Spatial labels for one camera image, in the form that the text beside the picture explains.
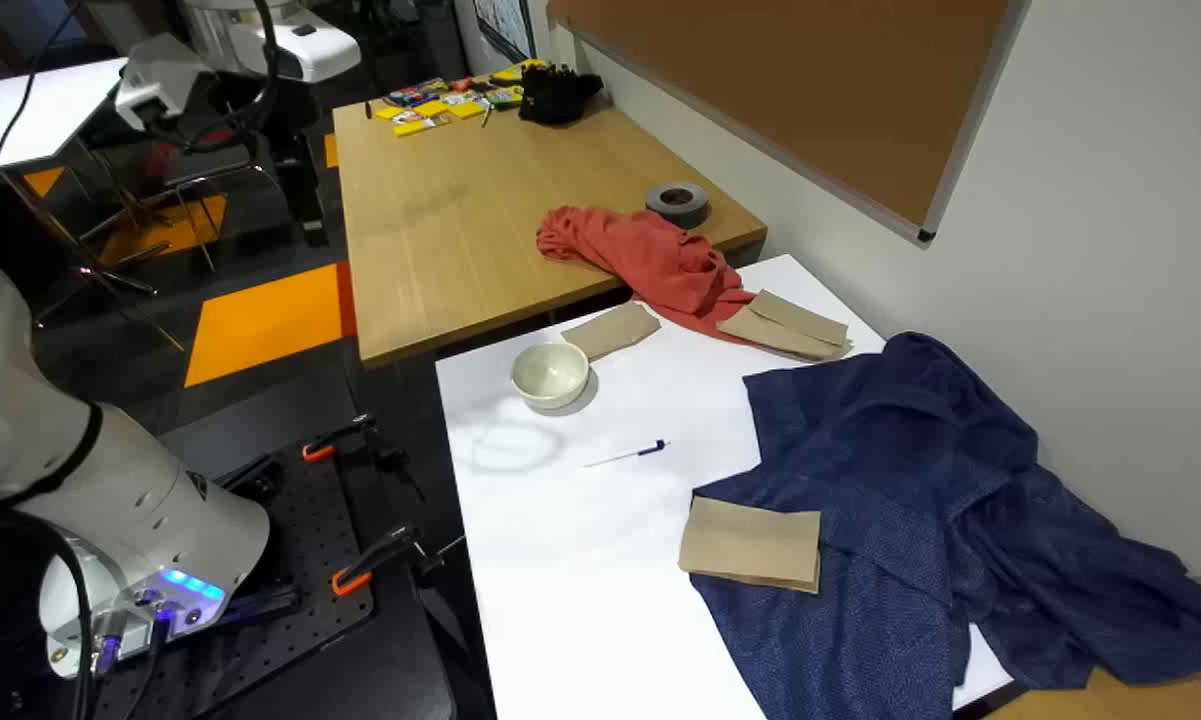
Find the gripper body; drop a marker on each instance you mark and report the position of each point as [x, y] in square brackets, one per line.
[260, 110]

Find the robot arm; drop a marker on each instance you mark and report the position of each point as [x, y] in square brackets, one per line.
[110, 500]

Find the white ceramic bowl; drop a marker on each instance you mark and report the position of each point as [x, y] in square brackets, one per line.
[550, 375]

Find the blue and white pen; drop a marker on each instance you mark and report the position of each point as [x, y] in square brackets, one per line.
[648, 449]

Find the heap of yellow crayon boxes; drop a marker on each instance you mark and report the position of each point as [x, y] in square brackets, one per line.
[430, 105]

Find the wooden table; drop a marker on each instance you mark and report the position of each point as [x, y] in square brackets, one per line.
[1140, 695]
[440, 230]

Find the white table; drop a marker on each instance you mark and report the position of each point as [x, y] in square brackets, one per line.
[30, 115]

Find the framed picture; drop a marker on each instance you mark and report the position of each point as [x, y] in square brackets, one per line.
[505, 25]

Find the black glove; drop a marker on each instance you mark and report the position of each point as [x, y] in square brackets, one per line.
[555, 95]

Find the orange and black clamp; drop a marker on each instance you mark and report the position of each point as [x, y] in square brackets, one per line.
[335, 438]
[380, 555]

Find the brown paper napkin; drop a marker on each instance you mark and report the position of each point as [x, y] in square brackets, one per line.
[750, 543]
[765, 332]
[612, 329]
[805, 318]

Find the red cloth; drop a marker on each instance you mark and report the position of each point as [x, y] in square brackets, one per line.
[650, 255]

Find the grey tape roll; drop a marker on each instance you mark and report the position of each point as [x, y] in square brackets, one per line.
[677, 200]

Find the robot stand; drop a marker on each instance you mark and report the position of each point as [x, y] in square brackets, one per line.
[300, 560]

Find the cork board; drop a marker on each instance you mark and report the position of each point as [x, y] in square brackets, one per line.
[810, 80]

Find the dark blue cloth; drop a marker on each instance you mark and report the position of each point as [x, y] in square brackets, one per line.
[910, 480]

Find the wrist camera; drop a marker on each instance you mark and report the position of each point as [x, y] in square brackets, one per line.
[160, 75]

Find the metal frame chair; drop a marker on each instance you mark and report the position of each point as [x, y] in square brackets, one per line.
[175, 185]

